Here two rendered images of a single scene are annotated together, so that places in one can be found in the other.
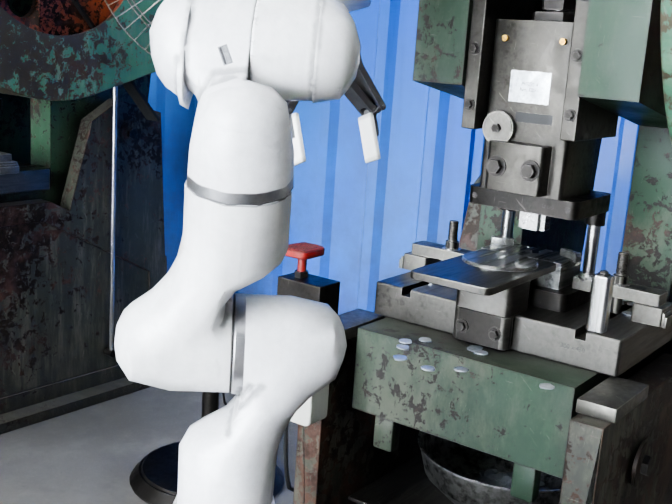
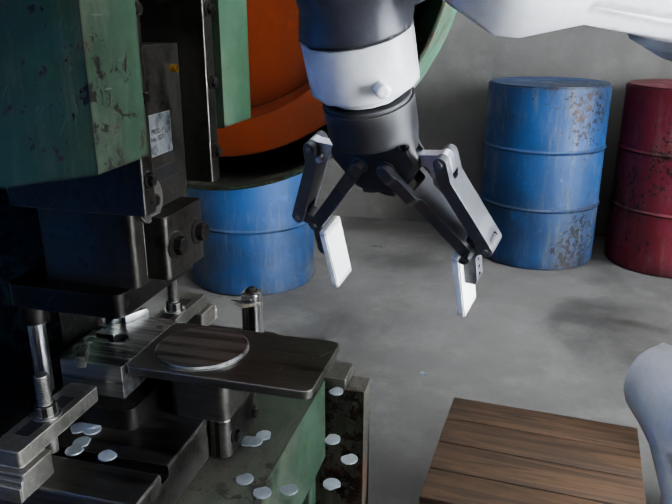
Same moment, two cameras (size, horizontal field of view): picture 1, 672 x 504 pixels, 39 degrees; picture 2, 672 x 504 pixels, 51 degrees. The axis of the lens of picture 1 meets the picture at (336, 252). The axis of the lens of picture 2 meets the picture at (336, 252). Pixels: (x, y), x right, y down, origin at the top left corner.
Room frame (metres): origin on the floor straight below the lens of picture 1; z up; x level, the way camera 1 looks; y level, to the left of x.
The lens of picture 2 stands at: (1.66, 0.59, 1.21)
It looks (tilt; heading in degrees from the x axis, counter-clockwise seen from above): 19 degrees down; 250
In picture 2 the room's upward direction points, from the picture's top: straight up
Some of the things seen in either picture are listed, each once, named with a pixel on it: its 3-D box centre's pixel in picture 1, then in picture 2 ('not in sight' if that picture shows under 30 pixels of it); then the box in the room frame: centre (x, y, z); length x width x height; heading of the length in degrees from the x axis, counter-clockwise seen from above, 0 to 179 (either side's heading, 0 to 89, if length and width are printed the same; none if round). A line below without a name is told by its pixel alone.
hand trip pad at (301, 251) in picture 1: (301, 266); not in sight; (1.64, 0.06, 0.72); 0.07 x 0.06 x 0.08; 145
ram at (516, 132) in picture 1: (539, 103); (127, 154); (1.61, -0.32, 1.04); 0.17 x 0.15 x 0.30; 145
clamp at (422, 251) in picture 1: (447, 247); (41, 417); (1.74, -0.21, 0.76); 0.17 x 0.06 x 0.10; 55
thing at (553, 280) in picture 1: (530, 264); (123, 352); (1.64, -0.34, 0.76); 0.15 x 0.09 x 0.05; 55
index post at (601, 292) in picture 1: (600, 300); (252, 315); (1.43, -0.41, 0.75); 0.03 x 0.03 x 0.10; 55
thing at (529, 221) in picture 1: (534, 218); not in sight; (1.63, -0.34, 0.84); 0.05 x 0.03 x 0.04; 55
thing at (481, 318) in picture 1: (482, 304); (238, 395); (1.50, -0.24, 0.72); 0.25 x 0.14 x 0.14; 145
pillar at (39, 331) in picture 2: (507, 225); (38, 341); (1.74, -0.31, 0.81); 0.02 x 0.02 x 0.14
